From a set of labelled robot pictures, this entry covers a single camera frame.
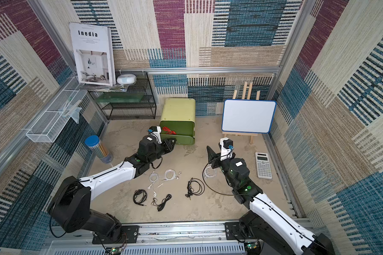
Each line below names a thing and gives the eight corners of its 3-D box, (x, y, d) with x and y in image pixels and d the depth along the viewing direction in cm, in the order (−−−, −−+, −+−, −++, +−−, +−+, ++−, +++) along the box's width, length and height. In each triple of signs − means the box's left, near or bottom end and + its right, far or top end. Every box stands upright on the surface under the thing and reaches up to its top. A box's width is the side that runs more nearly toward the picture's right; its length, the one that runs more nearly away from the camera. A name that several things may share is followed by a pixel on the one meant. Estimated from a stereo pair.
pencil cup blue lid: (100, 164, 99) (82, 145, 84) (103, 154, 103) (88, 135, 88) (111, 164, 99) (96, 145, 83) (115, 154, 103) (101, 135, 88)
